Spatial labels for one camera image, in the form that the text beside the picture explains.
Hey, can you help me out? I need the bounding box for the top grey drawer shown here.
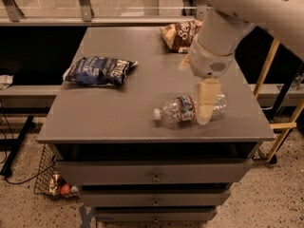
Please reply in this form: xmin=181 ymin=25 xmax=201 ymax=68
xmin=55 ymin=159 xmax=253 ymax=185

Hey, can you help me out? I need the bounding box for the bottom grey drawer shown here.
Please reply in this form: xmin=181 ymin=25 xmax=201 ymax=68
xmin=93 ymin=209 xmax=217 ymax=222

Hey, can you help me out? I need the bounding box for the clear plastic water bottle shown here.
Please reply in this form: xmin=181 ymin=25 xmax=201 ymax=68
xmin=153 ymin=92 xmax=228 ymax=124

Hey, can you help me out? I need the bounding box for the black cable on floor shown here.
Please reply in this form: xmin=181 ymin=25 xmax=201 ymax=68
xmin=0 ymin=98 xmax=58 ymax=185

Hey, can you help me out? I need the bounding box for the brown chip bag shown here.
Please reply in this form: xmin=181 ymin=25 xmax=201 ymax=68
xmin=159 ymin=19 xmax=202 ymax=53

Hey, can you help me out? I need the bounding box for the grey drawer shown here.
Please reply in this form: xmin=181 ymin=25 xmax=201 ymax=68
xmin=93 ymin=209 xmax=217 ymax=222
xmin=80 ymin=189 xmax=231 ymax=207
xmin=55 ymin=159 xmax=253 ymax=185

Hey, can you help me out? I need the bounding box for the middle grey drawer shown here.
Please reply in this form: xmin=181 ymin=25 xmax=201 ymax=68
xmin=80 ymin=189 xmax=231 ymax=207

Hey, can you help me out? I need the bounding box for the metal railing frame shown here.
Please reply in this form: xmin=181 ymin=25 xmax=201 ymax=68
xmin=0 ymin=0 xmax=208 ymax=26

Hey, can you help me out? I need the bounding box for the wire mesh basket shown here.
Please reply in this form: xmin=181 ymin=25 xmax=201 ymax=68
xmin=34 ymin=145 xmax=79 ymax=200

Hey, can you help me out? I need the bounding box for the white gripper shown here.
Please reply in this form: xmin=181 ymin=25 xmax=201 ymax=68
xmin=179 ymin=35 xmax=236 ymax=124

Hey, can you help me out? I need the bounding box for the black metal floor stand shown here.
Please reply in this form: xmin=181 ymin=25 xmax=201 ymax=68
xmin=0 ymin=116 xmax=35 ymax=178

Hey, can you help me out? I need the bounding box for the blue chip bag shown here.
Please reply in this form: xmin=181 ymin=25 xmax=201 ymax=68
xmin=63 ymin=56 xmax=138 ymax=86

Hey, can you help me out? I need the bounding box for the white crumpled paper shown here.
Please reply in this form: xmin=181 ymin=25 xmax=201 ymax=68
xmin=0 ymin=75 xmax=13 ymax=89

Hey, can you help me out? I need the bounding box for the yellow wooden ladder frame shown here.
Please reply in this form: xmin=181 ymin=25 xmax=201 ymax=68
xmin=254 ymin=39 xmax=304 ymax=164

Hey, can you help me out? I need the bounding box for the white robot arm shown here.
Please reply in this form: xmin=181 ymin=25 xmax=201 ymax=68
xmin=188 ymin=0 xmax=304 ymax=124

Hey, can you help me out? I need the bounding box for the grey drawer cabinet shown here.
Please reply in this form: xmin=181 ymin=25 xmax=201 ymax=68
xmin=38 ymin=27 xmax=274 ymax=223

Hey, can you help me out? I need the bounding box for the orange ball in basket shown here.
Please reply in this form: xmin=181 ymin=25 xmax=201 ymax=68
xmin=60 ymin=183 xmax=71 ymax=195

